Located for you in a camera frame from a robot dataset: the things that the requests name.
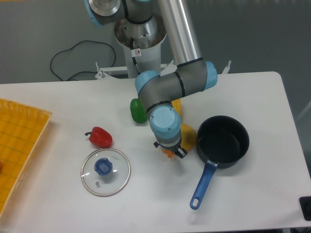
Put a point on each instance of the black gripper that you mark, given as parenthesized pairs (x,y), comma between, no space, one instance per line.
(172,144)

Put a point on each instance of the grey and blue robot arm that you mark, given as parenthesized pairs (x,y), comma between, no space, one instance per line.
(163,57)

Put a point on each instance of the yellow toy bell pepper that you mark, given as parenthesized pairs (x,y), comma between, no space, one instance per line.
(177,106)

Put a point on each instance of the green toy bell pepper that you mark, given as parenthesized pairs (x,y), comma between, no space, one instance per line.
(137,111)

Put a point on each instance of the glass lid with blue knob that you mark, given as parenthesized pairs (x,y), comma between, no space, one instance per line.
(105,172)

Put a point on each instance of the red toy bell pepper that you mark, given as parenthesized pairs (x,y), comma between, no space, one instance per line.
(100,137)

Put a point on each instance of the black object at table edge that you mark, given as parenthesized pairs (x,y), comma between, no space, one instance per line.
(305,204)

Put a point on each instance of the yellow plastic basket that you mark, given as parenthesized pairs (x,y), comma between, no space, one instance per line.
(21,127)

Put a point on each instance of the black saucepan with blue handle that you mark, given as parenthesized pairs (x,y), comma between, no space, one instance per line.
(221,142)

